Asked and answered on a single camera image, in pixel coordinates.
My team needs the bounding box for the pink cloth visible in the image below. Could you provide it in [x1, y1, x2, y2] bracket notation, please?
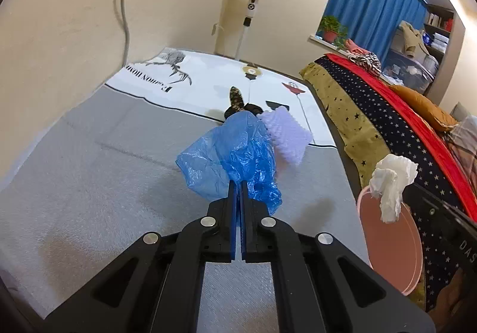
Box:
[343, 38, 368, 56]

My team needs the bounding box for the plaid cloth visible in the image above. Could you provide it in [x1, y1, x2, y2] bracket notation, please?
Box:
[445, 102, 477, 170]

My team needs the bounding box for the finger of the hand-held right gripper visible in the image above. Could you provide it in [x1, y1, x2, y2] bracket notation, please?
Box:
[240, 182, 436, 333]
[43, 180, 239, 333]
[402, 183, 450, 218]

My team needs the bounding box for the potted green plant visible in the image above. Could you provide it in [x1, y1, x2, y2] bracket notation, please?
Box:
[318, 15, 349, 50]

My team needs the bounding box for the red blanket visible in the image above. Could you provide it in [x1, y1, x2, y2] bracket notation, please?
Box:
[323, 53, 477, 222]

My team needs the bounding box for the purple foam sheet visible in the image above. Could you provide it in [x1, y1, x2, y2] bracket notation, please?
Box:
[259, 107, 314, 166]

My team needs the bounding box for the grey wall cable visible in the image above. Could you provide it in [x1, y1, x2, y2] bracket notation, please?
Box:
[114, 0, 137, 67]

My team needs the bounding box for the dark bookshelf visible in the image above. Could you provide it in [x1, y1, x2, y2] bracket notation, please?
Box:
[423, 3, 456, 58]

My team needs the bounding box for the navy star-printed blanket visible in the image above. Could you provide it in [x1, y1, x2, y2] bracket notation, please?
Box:
[315, 57, 477, 313]

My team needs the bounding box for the beige jacket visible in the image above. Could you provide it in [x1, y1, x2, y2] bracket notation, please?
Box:
[395, 20, 429, 58]

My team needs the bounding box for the striped cloth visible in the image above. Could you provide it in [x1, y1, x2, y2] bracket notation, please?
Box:
[348, 51, 383, 76]

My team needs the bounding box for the blue plastic bag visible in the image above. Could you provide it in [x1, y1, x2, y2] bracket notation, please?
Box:
[176, 111, 284, 215]

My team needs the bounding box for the clear storage box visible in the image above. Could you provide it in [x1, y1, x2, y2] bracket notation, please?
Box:
[382, 47, 441, 93]

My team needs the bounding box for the orange pillow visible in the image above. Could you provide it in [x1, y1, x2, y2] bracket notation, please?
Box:
[388, 84, 459, 132]

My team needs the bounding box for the white printed cloth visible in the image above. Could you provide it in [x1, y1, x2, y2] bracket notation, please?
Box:
[104, 47, 337, 149]

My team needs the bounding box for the yellow star-printed sheet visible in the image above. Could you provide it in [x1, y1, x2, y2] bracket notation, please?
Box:
[300, 62, 425, 311]

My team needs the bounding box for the white tissue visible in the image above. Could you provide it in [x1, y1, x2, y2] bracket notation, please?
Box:
[369, 154, 419, 224]

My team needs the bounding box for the pink plastic bin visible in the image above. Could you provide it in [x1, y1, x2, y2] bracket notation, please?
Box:
[357, 184, 424, 296]

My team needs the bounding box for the white windowsill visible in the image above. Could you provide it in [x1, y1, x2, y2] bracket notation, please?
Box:
[307, 34, 348, 55]

